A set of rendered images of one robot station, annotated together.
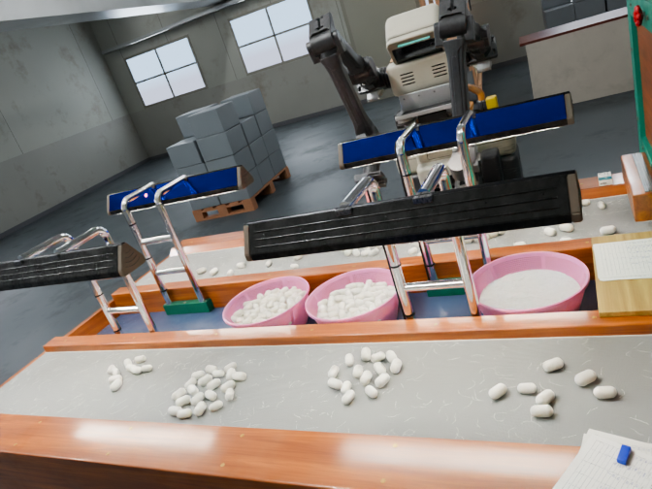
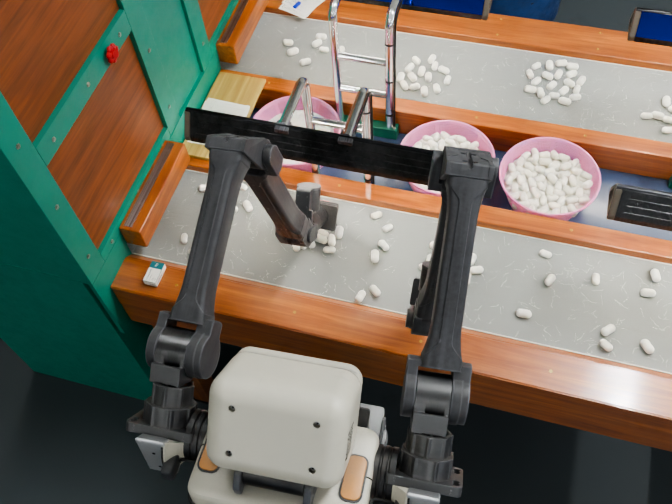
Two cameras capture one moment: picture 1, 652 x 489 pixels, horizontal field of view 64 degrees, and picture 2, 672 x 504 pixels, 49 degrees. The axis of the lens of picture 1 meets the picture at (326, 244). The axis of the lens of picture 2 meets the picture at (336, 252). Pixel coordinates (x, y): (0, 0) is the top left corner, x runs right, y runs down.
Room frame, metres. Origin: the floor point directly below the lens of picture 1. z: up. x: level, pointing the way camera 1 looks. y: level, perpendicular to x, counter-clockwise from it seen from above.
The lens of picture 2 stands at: (2.51, -0.53, 2.37)
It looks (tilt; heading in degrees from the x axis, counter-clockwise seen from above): 57 degrees down; 172
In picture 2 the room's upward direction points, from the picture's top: 6 degrees counter-clockwise
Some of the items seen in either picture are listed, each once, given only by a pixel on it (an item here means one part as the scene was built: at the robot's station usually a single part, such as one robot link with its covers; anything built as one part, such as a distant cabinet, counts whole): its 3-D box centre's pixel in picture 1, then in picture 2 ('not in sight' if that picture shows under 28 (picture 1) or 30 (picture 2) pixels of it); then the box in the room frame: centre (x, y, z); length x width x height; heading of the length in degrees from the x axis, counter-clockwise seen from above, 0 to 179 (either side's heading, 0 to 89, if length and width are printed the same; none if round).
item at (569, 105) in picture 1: (445, 132); (313, 141); (1.38, -0.40, 1.08); 0.62 x 0.08 x 0.07; 61
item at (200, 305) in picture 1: (179, 244); not in sight; (1.79, 0.49, 0.90); 0.20 x 0.19 x 0.45; 61
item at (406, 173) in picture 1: (452, 205); (330, 164); (1.31, -0.36, 0.90); 0.20 x 0.19 x 0.45; 61
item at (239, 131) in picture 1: (229, 153); not in sight; (5.92, 0.70, 0.54); 1.09 x 0.74 x 1.08; 156
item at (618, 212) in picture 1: (343, 252); (483, 279); (1.64, -0.05, 0.73); 1.81 x 0.30 x 0.02; 61
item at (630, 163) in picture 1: (640, 183); (156, 191); (1.22, -0.81, 0.83); 0.30 x 0.06 x 0.07; 151
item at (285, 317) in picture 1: (271, 312); (546, 185); (1.40, 0.22, 0.72); 0.27 x 0.27 x 0.10
